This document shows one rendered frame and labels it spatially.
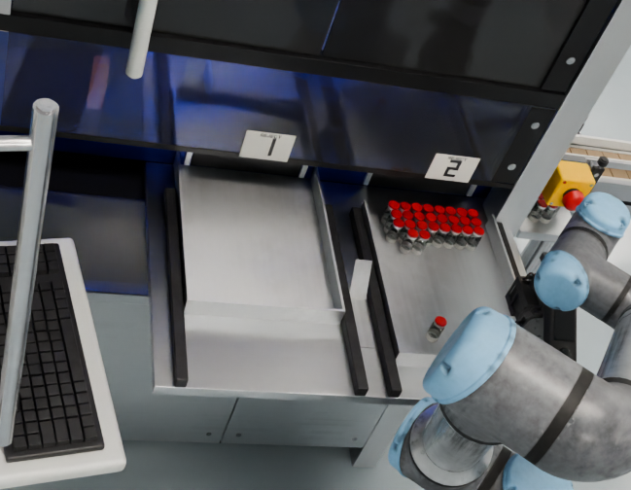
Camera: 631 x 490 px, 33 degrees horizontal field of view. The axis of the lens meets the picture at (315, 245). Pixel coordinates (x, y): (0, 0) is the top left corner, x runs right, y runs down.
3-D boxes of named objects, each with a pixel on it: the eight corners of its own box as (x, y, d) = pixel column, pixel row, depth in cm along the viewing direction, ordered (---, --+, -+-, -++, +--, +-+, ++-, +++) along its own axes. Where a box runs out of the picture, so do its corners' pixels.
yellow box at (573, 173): (535, 179, 202) (551, 152, 197) (568, 183, 204) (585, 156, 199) (545, 207, 197) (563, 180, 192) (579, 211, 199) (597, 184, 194)
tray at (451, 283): (358, 213, 193) (364, 200, 191) (486, 226, 201) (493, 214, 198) (392, 366, 171) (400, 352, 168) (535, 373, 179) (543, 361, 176)
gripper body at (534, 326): (543, 301, 174) (575, 253, 166) (558, 343, 168) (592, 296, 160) (501, 298, 172) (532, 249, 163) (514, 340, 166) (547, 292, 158)
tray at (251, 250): (173, 164, 188) (177, 150, 186) (312, 179, 196) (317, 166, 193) (183, 314, 166) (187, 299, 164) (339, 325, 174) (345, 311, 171)
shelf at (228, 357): (143, 169, 188) (145, 161, 187) (497, 207, 209) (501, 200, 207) (152, 394, 157) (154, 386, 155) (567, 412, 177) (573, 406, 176)
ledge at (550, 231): (499, 187, 213) (503, 180, 212) (555, 193, 217) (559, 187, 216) (516, 238, 204) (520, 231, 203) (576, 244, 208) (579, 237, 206)
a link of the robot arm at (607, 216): (576, 207, 148) (594, 178, 154) (543, 259, 156) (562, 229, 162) (624, 236, 147) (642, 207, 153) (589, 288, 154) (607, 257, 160)
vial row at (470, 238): (383, 234, 191) (392, 217, 188) (473, 243, 196) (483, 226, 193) (386, 243, 190) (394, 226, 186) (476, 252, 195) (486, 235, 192)
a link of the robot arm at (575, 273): (616, 302, 140) (640, 259, 147) (543, 257, 142) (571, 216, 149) (589, 338, 145) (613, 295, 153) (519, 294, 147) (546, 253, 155)
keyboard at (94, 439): (-29, 251, 172) (-28, 241, 170) (57, 246, 178) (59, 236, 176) (6, 464, 149) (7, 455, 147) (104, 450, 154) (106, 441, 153)
